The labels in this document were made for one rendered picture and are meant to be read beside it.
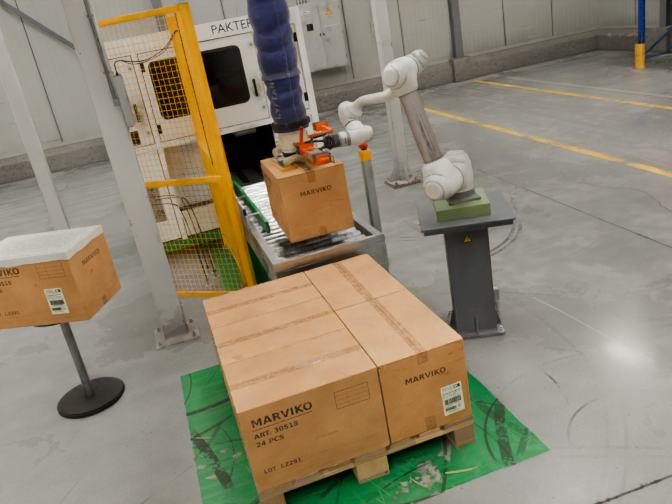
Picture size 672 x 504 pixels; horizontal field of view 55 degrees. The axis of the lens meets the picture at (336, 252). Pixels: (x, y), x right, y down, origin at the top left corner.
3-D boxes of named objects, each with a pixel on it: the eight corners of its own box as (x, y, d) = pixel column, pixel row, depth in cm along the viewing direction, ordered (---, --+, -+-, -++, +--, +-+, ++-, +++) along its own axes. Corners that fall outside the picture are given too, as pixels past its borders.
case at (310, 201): (272, 217, 434) (259, 160, 420) (328, 203, 442) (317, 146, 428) (291, 243, 380) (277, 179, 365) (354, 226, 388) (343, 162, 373)
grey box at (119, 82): (127, 123, 406) (113, 75, 395) (135, 121, 407) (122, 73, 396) (127, 127, 388) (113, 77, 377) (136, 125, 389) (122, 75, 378)
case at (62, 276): (-10, 330, 352) (-38, 264, 338) (31, 297, 389) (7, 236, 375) (89, 320, 342) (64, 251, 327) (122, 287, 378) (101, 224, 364)
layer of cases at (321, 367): (219, 361, 374) (202, 300, 359) (376, 312, 396) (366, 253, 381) (258, 492, 266) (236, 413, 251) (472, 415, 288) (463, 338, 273)
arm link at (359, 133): (350, 150, 377) (342, 133, 383) (374, 144, 381) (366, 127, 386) (351, 139, 368) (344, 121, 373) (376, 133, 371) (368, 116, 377)
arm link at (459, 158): (479, 183, 359) (474, 145, 351) (466, 194, 345) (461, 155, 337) (452, 183, 368) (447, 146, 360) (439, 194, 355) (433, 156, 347)
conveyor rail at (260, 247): (224, 203, 592) (219, 184, 585) (229, 202, 593) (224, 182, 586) (279, 294, 383) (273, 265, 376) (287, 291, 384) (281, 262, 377)
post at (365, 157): (379, 282, 470) (357, 150, 433) (388, 280, 471) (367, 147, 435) (383, 286, 463) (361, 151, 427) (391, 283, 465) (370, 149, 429)
